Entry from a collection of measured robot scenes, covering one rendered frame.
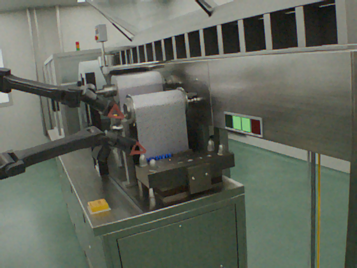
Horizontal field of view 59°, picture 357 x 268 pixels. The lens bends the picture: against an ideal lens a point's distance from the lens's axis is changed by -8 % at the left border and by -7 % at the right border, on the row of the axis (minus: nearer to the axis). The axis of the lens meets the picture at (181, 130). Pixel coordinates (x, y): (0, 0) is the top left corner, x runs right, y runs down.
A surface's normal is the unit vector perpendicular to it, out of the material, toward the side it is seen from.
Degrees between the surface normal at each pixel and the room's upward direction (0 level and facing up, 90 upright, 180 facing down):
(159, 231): 90
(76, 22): 90
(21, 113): 90
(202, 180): 90
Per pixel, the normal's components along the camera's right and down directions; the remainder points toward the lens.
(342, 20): -0.90, 0.18
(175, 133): 0.43, 0.15
